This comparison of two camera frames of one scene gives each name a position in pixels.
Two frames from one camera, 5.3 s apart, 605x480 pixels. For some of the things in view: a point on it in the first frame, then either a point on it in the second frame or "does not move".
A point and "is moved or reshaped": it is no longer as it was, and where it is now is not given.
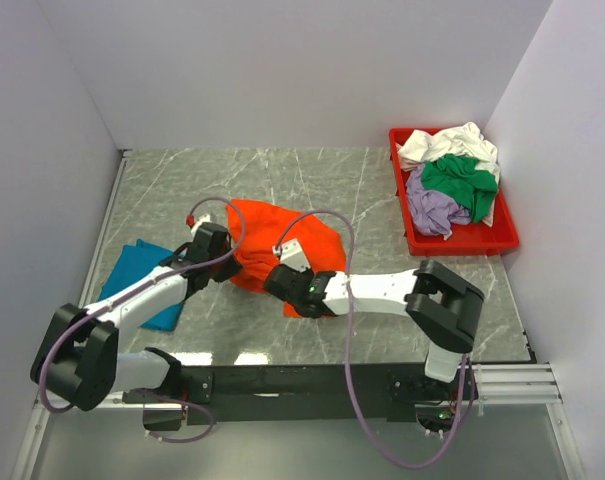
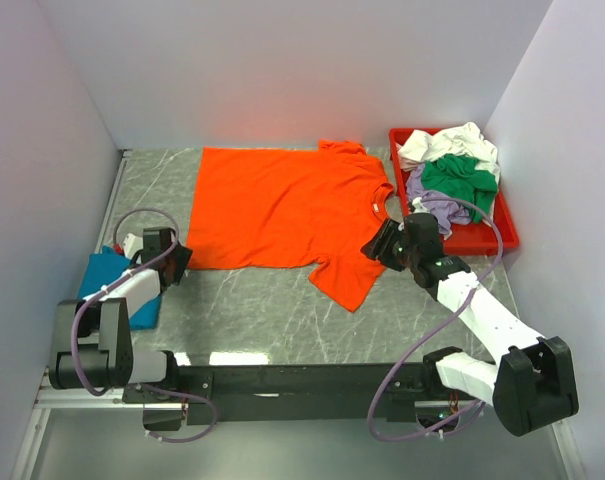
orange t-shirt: x=261 y=226 is moved or reshaped
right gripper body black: x=298 y=307 -> x=411 y=253
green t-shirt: x=458 y=175 does not move
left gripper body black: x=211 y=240 -> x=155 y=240
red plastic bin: x=472 y=238 does not move
